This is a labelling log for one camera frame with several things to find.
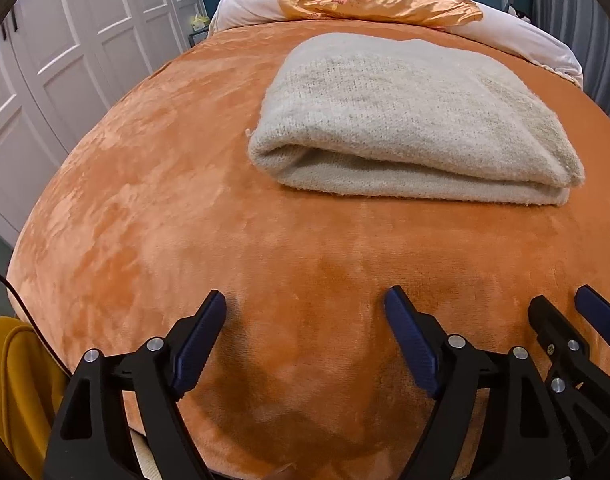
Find yellow fabric chair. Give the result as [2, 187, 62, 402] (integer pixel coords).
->
[0, 316, 70, 480]

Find white wardrobe doors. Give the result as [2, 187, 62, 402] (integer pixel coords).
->
[0, 0, 202, 250]

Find nightstand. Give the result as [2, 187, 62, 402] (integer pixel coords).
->
[188, 28, 214, 51]

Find striped curtain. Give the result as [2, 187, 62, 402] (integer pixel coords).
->
[531, 0, 610, 137]

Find orange plush blanket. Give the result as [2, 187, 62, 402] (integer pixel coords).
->
[5, 19, 610, 480]

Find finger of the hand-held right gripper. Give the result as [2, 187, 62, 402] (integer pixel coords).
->
[527, 295, 610, 480]
[573, 284, 610, 349]

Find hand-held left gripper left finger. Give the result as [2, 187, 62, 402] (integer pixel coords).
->
[44, 289, 229, 480]

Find cream knit garment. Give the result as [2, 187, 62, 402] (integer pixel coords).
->
[247, 32, 586, 207]

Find white pillow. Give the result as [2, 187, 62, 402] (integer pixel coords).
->
[210, 0, 584, 89]

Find black cable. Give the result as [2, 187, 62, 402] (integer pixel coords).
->
[0, 267, 72, 377]

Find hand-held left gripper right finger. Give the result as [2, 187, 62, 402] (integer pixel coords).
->
[383, 285, 572, 480]

